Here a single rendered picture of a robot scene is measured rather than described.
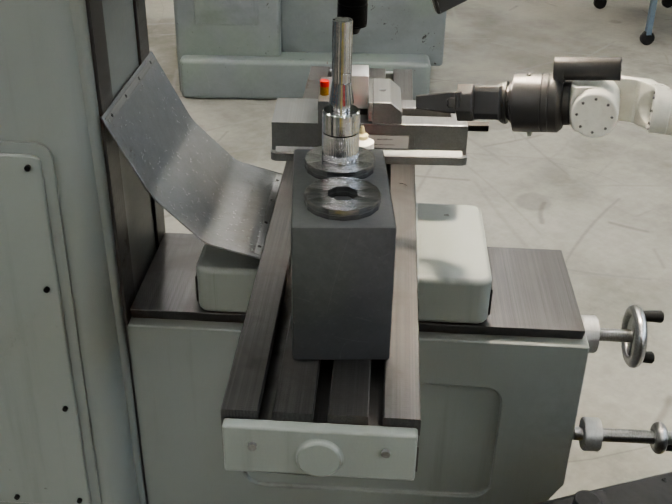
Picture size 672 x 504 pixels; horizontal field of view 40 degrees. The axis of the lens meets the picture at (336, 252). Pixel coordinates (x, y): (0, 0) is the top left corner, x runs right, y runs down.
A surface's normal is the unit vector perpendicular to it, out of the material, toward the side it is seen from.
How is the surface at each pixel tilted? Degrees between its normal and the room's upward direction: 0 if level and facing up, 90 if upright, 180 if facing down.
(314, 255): 90
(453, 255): 0
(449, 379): 90
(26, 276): 88
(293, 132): 90
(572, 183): 0
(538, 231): 0
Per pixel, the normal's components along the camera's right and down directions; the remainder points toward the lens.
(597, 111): -0.30, 0.42
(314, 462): -0.07, 0.50
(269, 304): 0.01, -0.86
